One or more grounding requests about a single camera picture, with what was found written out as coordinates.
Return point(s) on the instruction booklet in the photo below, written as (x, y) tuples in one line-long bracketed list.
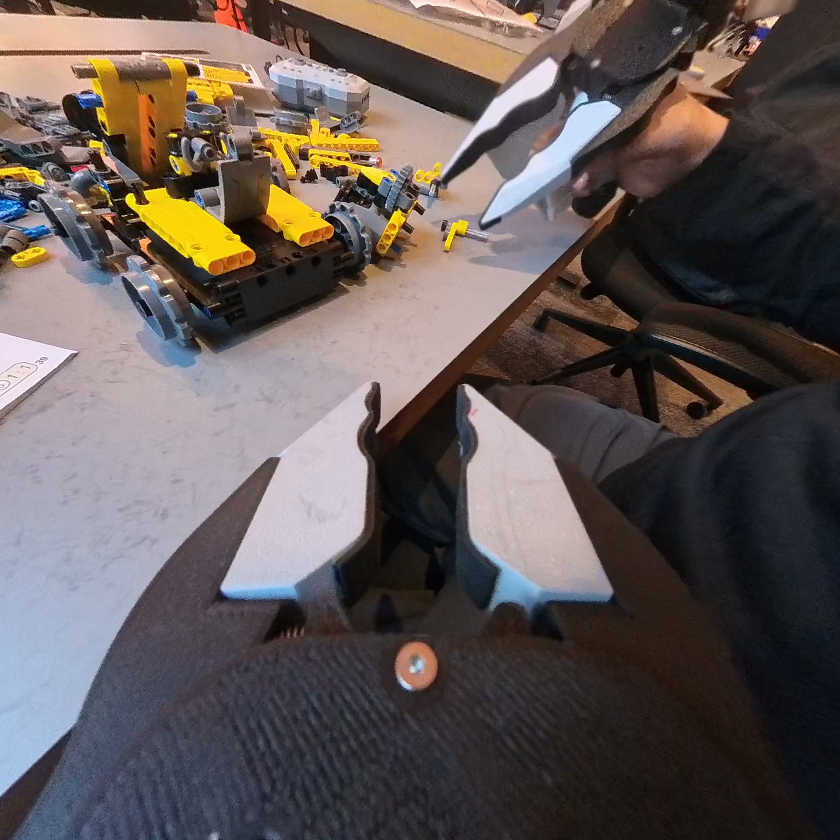
[(26, 374)]

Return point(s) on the printed paper sheet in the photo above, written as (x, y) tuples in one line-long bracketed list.
[(472, 10)]

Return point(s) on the grey brick battery hub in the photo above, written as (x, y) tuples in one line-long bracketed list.
[(315, 88)]

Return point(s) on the sticker sheet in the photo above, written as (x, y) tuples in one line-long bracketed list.
[(223, 69)]

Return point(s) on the pile of dark grey bricks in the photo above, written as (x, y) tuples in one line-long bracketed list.
[(33, 141)]

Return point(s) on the small yellow grey axle assembly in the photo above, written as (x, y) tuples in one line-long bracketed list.
[(453, 233)]

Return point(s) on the person's right hand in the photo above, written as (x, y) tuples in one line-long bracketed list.
[(663, 151)]

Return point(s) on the pile of yellow beam bricks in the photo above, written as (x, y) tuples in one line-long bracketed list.
[(341, 141)]

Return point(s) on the yellow black brick vehicle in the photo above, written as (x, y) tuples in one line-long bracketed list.
[(197, 236)]

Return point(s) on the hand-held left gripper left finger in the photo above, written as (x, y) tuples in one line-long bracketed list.
[(302, 512)]

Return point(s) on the grey desk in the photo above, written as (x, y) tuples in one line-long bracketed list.
[(262, 426)]

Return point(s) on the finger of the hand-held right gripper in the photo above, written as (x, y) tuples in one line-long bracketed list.
[(512, 98), (564, 157)]

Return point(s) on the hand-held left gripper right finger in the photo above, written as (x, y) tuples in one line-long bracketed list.
[(531, 512)]

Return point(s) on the yellow gear brick subassembly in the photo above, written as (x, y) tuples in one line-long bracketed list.
[(394, 226)]

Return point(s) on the black office chair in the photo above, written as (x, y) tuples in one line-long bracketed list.
[(640, 338)]

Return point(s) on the orange cloth item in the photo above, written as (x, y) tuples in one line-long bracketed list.
[(233, 16)]

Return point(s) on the person's right forearm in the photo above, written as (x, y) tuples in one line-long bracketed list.
[(774, 164)]

